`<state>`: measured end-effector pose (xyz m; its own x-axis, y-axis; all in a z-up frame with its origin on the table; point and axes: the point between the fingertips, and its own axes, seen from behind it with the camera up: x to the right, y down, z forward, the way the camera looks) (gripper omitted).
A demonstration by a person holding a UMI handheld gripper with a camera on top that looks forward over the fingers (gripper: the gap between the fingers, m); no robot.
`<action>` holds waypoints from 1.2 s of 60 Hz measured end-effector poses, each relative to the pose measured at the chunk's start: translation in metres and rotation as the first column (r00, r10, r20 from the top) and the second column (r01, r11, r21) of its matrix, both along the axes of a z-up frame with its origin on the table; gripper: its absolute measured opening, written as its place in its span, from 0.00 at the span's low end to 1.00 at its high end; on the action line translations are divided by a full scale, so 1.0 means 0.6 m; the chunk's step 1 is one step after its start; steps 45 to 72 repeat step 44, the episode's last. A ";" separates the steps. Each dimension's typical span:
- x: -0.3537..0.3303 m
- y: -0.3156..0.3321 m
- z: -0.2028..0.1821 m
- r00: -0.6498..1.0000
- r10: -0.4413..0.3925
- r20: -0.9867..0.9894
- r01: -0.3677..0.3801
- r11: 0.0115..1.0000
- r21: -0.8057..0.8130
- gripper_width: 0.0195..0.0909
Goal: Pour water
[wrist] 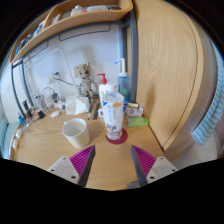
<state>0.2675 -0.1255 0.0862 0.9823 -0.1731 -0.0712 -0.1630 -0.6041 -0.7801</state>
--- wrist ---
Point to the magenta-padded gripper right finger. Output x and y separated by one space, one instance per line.
160 167

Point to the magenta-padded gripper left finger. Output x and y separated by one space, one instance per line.
63 168

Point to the clear plastic drink bottle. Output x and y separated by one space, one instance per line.
113 113

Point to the cream ceramic mug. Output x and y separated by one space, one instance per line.
77 135

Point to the flat round red coaster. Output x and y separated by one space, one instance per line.
124 137

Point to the green packet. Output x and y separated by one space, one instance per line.
137 122

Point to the small white mouse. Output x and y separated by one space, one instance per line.
55 114

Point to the white pink packet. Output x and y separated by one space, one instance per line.
136 111

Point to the white tissue pack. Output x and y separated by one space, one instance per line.
76 105

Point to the teal bed mattress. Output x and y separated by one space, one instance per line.
5 135

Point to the black electric shaver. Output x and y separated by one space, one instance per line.
25 106

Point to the white red-capped pump bottle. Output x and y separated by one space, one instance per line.
101 91

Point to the wooden tree figurine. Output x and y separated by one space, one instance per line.
85 81

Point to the blue white-pump bottle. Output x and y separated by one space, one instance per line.
124 85

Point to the wooden shelf unit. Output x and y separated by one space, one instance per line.
83 18

